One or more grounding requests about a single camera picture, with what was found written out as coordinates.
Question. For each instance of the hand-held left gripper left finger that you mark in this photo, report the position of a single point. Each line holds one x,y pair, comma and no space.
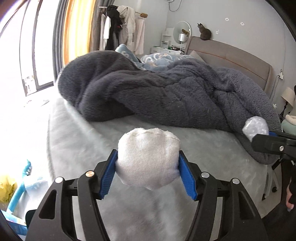
107,178

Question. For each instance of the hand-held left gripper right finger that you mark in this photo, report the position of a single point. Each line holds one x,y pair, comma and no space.
187,178

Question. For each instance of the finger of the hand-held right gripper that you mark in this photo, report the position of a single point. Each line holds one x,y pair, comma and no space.
274,133
268,143

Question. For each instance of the bubble wrap sheet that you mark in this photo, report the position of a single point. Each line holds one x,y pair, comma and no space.
255,126

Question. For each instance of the white sock ball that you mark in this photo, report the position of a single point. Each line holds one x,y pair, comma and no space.
148,160

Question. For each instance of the person's right hand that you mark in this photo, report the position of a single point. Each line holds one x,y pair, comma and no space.
290,199

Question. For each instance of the pale green round object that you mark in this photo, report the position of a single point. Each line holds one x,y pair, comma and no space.
289,126

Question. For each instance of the white office chair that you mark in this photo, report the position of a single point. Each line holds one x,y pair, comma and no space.
269,183

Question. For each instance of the beige bedside lamp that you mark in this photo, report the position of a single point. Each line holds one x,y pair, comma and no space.
288,95

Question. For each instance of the person's dark fleece clothing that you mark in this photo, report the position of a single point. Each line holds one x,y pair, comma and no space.
277,222

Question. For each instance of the beige padded headboard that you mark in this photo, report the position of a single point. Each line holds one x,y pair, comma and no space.
231,60

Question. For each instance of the dark round container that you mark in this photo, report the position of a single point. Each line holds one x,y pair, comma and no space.
29,220

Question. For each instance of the dark grey fleece blanket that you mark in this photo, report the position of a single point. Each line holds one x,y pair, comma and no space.
161,92

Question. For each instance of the yellow plastic bag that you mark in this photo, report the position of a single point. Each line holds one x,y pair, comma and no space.
7,190

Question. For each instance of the blue printed bag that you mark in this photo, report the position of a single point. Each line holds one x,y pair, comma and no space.
13,220

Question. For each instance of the beige pillow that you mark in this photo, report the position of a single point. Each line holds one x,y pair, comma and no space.
196,55

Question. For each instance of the grey cat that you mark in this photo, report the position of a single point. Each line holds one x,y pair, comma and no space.
204,33

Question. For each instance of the blue patterned quilt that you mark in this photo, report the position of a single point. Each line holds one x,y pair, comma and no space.
157,60

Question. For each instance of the white dresser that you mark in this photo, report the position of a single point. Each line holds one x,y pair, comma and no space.
159,49

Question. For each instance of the white table lamp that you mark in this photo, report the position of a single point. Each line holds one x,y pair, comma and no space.
182,37

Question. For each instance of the round white mirror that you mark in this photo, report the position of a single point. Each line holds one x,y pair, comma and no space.
180,27

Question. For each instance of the white desktop shelf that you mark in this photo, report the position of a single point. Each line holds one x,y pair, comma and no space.
167,34

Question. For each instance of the pale pink hanging garment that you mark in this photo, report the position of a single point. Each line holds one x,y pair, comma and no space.
140,34

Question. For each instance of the white hanging garment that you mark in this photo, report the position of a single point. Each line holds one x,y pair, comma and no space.
106,27

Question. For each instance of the white clothes rack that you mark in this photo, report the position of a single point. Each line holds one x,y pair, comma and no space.
101,27

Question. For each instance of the black framed glass door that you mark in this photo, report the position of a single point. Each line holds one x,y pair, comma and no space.
34,46

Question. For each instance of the grey curtain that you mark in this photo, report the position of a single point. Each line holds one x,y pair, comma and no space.
97,23
59,34

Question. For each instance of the yellow curtain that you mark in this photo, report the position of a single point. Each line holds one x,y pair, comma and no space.
78,27

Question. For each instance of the white hanging jacket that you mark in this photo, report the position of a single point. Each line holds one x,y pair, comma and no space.
128,25

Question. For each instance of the wooden hanger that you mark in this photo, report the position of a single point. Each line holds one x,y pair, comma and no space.
143,15

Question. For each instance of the white wall charger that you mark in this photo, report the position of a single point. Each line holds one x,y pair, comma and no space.
281,76

